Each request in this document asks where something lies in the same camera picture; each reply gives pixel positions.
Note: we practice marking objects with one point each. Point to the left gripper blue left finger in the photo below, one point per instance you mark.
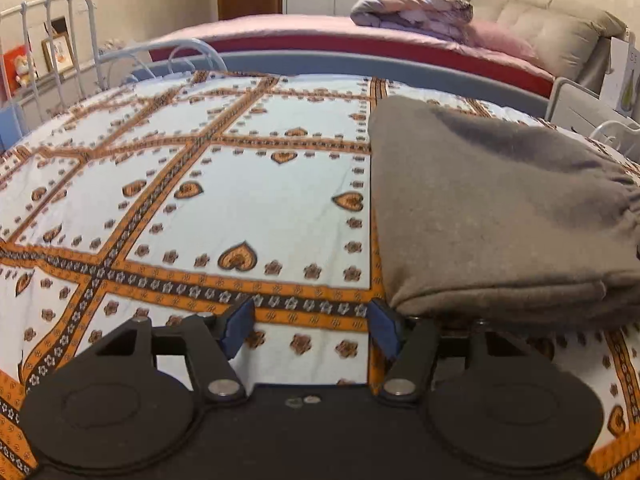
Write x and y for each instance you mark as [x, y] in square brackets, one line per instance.
[211, 343]

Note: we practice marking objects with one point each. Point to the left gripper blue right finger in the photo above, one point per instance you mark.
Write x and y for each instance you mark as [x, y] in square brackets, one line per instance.
[410, 346]

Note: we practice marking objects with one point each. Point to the grey pants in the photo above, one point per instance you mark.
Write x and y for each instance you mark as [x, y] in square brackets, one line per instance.
[491, 219]

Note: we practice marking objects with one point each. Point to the white orange patterned bedsheet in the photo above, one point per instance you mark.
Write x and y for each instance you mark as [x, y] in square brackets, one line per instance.
[179, 195]

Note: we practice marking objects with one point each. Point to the low white dresser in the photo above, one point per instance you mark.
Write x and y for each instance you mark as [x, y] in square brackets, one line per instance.
[51, 95]

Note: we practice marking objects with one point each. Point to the pink mattress large bed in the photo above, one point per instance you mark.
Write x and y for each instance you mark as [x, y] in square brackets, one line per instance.
[341, 34]

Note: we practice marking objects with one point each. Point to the framed picture on dresser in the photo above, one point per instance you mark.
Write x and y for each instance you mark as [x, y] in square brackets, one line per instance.
[58, 53]

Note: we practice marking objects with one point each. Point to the pink pillow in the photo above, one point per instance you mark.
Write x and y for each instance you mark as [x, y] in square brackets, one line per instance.
[494, 37]

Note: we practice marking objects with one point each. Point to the red cat picture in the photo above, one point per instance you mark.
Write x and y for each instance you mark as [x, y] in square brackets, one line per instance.
[16, 64]

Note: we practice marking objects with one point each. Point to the white gift bag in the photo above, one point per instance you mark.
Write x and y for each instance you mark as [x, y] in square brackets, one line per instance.
[620, 88]

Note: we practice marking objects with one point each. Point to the folded pink floral quilt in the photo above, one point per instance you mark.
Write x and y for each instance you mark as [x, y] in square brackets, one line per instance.
[443, 19]

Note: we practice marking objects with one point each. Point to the beige tufted headboard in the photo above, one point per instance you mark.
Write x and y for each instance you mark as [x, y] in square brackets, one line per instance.
[571, 39]

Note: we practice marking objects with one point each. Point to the white metal bed frame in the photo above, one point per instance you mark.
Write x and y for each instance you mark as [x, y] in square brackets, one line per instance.
[100, 56]

